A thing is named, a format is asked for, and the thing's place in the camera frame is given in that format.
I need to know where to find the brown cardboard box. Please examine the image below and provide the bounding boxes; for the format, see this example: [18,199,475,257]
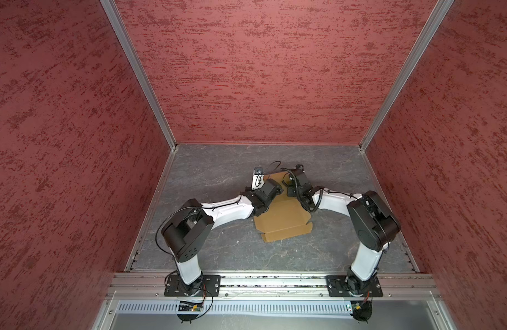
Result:
[254,172,313,243]

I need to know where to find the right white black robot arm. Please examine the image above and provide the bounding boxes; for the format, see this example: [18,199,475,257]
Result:
[283,179,401,296]

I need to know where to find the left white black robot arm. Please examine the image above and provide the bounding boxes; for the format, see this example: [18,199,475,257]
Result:
[159,179,283,296]

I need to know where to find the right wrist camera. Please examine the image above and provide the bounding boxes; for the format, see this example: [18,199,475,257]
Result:
[291,164,312,191]

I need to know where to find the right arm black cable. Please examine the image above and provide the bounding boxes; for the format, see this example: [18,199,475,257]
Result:
[279,166,392,265]

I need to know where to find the aluminium front rail frame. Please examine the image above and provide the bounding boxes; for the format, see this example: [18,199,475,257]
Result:
[93,272,456,329]

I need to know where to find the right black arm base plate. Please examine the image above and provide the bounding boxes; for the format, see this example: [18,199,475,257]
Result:
[325,275,383,298]

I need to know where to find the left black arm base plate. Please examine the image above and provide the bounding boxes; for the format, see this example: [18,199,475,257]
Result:
[164,274,222,298]

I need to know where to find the perforated metal cable tray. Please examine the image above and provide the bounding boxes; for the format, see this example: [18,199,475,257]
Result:
[116,300,352,318]

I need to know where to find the right aluminium corner post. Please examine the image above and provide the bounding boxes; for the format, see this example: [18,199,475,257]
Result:
[359,0,454,154]

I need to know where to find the aluminium corner post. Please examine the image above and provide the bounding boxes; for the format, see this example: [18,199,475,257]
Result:
[359,0,454,154]
[100,0,178,152]

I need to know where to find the left aluminium corner post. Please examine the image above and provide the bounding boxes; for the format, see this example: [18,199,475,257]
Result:
[100,0,178,152]

